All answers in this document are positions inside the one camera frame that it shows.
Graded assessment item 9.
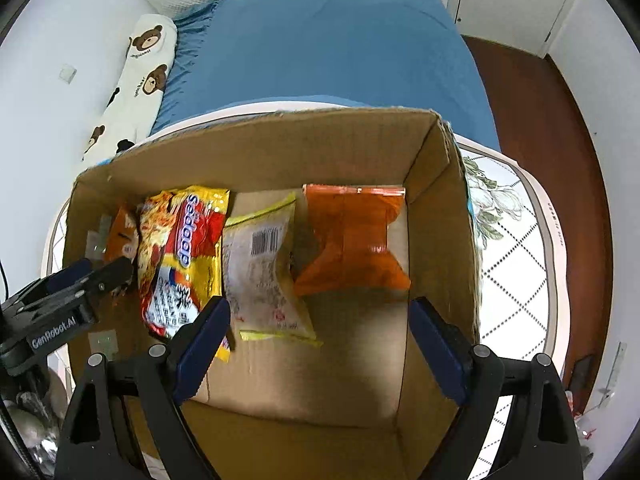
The white patterned quilt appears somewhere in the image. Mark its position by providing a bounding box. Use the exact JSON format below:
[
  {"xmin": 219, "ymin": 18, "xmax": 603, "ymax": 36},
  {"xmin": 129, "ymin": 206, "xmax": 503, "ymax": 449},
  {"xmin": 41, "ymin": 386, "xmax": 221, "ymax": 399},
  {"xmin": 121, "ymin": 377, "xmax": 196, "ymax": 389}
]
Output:
[{"xmin": 48, "ymin": 101, "xmax": 568, "ymax": 479}]

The small orange snack packet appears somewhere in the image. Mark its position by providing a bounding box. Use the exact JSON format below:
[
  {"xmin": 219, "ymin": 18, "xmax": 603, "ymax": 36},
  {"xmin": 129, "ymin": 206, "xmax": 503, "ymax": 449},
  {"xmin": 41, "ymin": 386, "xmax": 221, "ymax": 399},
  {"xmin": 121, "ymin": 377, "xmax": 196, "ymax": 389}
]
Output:
[{"xmin": 103, "ymin": 207, "xmax": 140, "ymax": 263}]

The litter on floor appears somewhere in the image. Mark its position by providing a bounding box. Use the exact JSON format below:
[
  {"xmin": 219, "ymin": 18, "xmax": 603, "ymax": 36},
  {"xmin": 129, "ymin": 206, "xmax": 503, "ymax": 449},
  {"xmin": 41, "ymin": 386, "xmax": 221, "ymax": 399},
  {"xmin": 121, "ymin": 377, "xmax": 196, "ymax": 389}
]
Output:
[{"xmin": 564, "ymin": 341, "xmax": 629, "ymax": 461}]

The clear yellow-edged snack packet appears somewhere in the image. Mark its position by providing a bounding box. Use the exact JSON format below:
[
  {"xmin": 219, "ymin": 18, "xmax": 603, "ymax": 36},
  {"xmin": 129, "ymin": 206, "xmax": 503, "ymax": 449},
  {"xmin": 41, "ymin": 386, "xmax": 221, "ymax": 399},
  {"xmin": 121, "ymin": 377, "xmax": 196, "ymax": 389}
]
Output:
[{"xmin": 222, "ymin": 193, "xmax": 322, "ymax": 348}]

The white door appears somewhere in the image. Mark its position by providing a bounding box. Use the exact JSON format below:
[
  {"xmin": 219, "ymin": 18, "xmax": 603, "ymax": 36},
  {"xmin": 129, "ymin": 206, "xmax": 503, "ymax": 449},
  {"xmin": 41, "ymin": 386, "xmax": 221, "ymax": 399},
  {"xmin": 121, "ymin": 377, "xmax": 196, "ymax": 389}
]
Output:
[{"xmin": 449, "ymin": 0, "xmax": 586, "ymax": 60}]

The red yellow noodle packet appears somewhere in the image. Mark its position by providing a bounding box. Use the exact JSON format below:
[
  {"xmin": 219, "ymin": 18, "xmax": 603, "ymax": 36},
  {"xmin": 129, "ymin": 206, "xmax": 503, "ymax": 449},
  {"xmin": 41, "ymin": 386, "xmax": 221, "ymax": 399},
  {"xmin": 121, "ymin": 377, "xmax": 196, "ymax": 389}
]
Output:
[{"xmin": 137, "ymin": 185, "xmax": 230, "ymax": 340}]

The bear print long pillow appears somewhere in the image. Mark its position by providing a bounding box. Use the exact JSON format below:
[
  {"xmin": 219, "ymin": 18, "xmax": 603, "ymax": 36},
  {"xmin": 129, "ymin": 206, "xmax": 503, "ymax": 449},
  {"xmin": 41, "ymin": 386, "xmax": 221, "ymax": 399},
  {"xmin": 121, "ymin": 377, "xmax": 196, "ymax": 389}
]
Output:
[{"xmin": 82, "ymin": 14, "xmax": 178, "ymax": 167}]

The orange snack bag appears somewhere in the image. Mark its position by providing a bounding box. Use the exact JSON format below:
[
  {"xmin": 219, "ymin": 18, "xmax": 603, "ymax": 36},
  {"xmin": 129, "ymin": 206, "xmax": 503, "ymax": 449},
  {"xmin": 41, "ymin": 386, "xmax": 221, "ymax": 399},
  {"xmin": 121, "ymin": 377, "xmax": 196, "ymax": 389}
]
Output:
[{"xmin": 294, "ymin": 184, "xmax": 411, "ymax": 296}]

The cardboard box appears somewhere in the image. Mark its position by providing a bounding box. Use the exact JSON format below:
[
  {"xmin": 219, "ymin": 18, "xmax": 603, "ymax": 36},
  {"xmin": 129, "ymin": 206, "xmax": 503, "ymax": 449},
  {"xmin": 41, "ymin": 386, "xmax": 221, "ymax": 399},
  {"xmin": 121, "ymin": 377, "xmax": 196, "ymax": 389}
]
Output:
[{"xmin": 55, "ymin": 108, "xmax": 478, "ymax": 479}]

